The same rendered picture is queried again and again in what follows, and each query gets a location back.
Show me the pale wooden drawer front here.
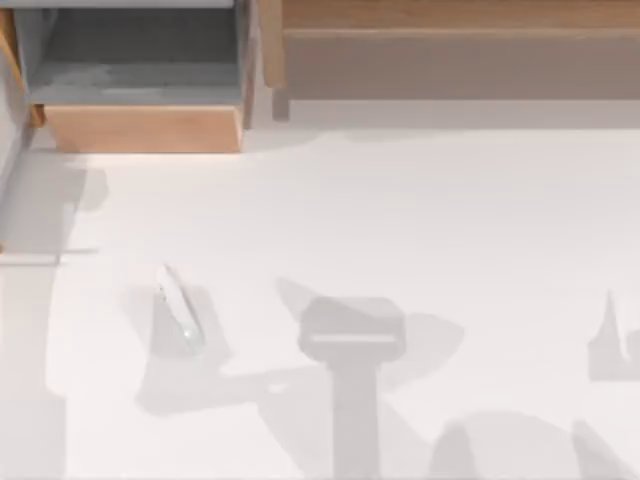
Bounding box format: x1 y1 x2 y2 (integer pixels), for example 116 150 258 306
43 103 246 154

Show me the wooden cupboard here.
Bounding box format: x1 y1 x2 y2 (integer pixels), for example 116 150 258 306
256 0 640 123

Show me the grey pierced drawer inside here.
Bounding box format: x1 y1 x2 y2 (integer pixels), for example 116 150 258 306
13 0 257 131

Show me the wooden cupboard side panel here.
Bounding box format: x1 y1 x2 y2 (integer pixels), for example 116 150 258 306
0 8 47 129

